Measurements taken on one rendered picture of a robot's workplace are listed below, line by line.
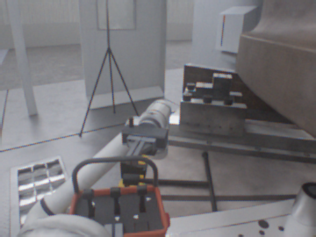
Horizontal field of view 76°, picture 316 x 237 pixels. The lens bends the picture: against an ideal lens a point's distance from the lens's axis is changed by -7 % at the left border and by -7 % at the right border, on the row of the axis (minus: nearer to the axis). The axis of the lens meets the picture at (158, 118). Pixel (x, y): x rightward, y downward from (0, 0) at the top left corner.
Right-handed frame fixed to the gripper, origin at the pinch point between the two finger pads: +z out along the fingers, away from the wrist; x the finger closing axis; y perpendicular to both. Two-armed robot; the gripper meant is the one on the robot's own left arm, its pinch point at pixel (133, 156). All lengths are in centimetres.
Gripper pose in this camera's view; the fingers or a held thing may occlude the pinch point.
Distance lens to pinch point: 56.3
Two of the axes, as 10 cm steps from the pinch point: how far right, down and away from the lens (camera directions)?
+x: 9.7, 1.1, -1.9
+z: -2.2, 4.0, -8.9
